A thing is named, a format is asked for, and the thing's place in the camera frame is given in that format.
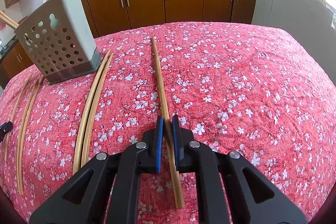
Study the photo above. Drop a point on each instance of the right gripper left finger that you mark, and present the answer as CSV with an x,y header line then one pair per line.
x,y
106,188

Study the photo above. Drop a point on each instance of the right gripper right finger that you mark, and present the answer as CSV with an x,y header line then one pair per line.
x,y
229,188

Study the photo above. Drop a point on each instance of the bamboo chopstick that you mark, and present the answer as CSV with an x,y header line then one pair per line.
x,y
8,21
92,113
84,117
175,177
21,143
13,115
26,109

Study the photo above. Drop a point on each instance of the lower wooden kitchen cabinets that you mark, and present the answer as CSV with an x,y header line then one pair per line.
x,y
110,16

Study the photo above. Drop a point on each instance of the pink floral tablecloth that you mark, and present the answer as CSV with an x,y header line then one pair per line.
x,y
238,87

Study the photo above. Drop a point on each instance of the perforated utensil holder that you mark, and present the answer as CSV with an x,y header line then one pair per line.
x,y
59,41

